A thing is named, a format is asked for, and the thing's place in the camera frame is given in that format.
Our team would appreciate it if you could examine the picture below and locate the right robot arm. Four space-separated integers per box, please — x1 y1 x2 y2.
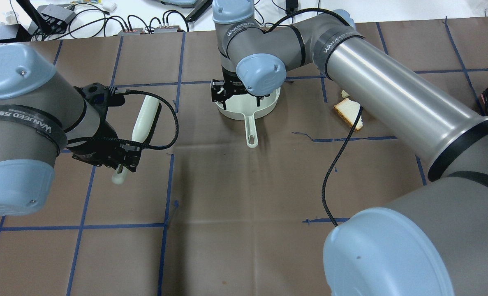
212 0 488 296

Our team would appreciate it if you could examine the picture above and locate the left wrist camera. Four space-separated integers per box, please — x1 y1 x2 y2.
74 83 125 119

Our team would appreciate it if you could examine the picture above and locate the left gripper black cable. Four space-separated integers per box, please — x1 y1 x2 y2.
65 90 179 150

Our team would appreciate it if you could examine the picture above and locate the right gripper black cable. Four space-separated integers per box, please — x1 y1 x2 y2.
321 106 364 227

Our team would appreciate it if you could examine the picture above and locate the large bread slice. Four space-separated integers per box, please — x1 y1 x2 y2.
333 98 361 127

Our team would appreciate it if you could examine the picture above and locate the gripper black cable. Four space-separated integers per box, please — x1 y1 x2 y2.
65 90 179 150
321 106 364 227

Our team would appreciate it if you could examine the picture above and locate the pale green dustpan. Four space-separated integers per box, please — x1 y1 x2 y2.
215 88 281 148

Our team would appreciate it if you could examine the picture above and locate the black camera stand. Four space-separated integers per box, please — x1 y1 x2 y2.
16 0 75 35

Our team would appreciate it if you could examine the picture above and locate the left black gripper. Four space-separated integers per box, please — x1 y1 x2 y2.
71 120 141 173

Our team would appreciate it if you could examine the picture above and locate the pale green hand brush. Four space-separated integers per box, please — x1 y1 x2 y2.
111 95 161 185

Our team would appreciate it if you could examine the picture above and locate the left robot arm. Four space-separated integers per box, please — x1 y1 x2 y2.
0 43 141 217

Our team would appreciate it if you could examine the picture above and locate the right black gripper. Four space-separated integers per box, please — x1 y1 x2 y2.
210 68 273 103

